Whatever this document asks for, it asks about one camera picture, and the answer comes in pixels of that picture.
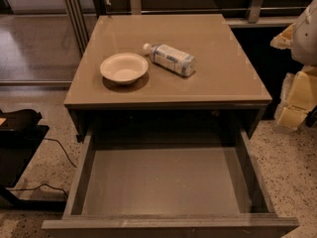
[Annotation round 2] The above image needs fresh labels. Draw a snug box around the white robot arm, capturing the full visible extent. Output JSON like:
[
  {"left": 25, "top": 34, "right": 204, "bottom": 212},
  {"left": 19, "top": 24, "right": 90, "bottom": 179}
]
[{"left": 270, "top": 0, "right": 317, "bottom": 133}]

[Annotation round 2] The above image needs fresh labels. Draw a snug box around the black cable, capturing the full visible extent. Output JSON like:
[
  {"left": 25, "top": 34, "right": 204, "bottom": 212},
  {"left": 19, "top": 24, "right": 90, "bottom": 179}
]
[{"left": 43, "top": 137, "right": 78, "bottom": 169}]

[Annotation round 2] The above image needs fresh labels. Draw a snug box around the open top drawer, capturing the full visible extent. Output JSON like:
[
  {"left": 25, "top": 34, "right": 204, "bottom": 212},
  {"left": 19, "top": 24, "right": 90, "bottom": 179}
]
[{"left": 42, "top": 129, "right": 299, "bottom": 238}]

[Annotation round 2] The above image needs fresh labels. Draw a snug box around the metal rail frame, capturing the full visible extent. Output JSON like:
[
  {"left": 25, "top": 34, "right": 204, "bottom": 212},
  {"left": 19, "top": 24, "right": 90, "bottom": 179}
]
[{"left": 63, "top": 0, "right": 312, "bottom": 51}]

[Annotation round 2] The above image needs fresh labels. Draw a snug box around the black equipment stand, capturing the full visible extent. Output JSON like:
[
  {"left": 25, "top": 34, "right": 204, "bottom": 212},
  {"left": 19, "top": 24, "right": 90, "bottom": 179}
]
[{"left": 0, "top": 109, "right": 65, "bottom": 211}]

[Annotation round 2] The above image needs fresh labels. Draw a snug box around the grey drawer cabinet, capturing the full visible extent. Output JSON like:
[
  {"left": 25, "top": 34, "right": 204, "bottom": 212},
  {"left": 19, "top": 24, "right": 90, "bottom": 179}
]
[{"left": 64, "top": 14, "right": 271, "bottom": 136}]

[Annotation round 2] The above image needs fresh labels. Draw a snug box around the white bowl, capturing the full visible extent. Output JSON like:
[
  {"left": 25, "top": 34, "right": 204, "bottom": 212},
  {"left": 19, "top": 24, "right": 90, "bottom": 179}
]
[{"left": 100, "top": 53, "right": 149, "bottom": 84}]

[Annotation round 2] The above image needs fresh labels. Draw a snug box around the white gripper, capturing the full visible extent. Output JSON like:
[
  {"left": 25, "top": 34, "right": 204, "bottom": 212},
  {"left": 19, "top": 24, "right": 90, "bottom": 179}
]
[{"left": 270, "top": 24, "right": 317, "bottom": 134}]

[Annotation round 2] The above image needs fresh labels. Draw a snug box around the blue plastic bottle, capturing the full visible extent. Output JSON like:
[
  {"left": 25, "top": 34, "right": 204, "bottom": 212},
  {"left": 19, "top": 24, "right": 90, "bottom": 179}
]
[{"left": 143, "top": 44, "right": 194, "bottom": 77}]

